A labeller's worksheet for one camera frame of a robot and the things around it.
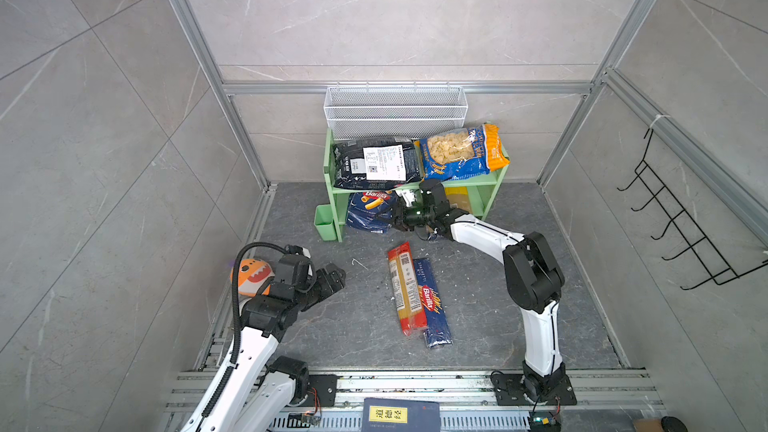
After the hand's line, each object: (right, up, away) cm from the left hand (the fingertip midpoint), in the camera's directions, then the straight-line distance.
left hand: (334, 273), depth 76 cm
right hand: (+11, +14, +12) cm, 21 cm away
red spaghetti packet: (+20, -8, +10) cm, 23 cm away
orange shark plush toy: (-25, -2, +7) cm, 26 cm away
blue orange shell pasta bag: (+36, +33, +7) cm, 49 cm away
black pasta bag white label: (+11, +29, +3) cm, 31 cm away
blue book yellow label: (+17, -32, -8) cm, 37 cm away
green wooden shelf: (-4, +12, +16) cm, 21 cm away
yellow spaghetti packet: (+38, +21, +21) cm, 48 cm away
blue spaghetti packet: (+27, -16, +5) cm, 32 cm away
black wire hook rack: (+81, +5, -18) cm, 83 cm away
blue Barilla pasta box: (+9, +16, +11) cm, 21 cm away
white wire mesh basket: (+16, +50, +24) cm, 58 cm away
